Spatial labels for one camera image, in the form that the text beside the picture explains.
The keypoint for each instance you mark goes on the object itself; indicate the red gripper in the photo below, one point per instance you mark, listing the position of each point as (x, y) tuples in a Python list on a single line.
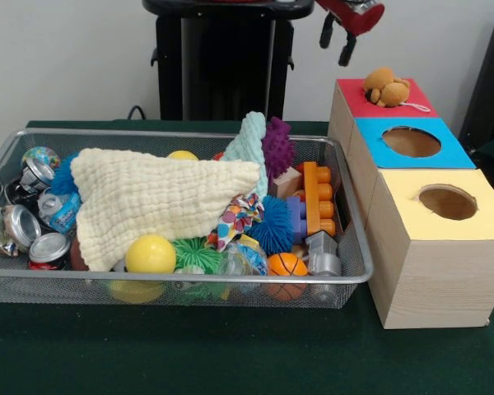
[(362, 20)]

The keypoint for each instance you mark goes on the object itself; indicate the tan monkey plush toy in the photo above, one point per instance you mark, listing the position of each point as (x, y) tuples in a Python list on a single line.
[(389, 88)]

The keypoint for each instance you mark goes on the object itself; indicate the cream waffle cloth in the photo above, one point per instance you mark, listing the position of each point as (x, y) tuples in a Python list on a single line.
[(156, 197)]

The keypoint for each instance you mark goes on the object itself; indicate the wooden box with three holes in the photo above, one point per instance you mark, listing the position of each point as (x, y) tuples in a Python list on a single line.
[(436, 280)]

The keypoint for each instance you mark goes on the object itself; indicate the clear mesh bin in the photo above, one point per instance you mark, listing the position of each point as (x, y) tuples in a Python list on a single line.
[(8, 290)]

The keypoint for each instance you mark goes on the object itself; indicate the purple spiky toy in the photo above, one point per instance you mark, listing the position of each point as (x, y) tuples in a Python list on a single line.
[(278, 150)]

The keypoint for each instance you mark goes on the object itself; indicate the light teal waffle cloth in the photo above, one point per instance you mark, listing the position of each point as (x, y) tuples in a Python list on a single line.
[(249, 138)]

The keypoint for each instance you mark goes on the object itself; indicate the black chair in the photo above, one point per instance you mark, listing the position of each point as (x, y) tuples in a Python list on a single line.
[(490, 82)]

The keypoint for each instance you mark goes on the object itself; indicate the orange building block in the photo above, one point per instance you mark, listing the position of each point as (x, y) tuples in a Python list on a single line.
[(311, 197)]

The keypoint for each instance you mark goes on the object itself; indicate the blue spiky ball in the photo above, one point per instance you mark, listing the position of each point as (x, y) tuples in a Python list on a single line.
[(273, 226)]

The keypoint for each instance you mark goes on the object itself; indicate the orange toy basketball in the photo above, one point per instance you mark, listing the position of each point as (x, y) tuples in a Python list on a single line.
[(288, 265)]

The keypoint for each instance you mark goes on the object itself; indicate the green spiky ball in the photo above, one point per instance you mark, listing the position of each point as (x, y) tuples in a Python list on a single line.
[(195, 253)]

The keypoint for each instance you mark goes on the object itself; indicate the large yellow ball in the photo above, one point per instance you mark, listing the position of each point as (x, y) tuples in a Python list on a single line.
[(150, 255)]

